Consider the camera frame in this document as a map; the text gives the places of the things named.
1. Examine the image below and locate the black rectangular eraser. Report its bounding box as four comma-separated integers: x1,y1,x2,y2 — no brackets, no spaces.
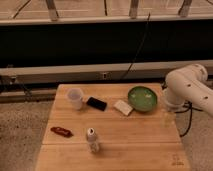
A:
86,97,107,111

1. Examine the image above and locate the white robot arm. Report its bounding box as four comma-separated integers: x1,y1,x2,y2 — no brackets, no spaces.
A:
163,64,213,117

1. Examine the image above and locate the white plastic cup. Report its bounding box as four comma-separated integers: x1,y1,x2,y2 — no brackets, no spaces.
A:
67,88,83,110

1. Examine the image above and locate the green bowl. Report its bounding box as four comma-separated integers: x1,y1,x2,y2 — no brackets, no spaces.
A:
128,86,158,112

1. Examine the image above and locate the small clear bottle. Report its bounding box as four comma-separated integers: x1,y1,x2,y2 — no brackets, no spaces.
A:
86,128,100,153

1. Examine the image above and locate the black hanging cable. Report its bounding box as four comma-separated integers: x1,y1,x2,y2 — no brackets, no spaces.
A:
118,12,152,81

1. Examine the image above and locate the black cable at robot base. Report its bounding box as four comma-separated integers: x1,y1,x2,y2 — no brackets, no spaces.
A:
174,101,203,138

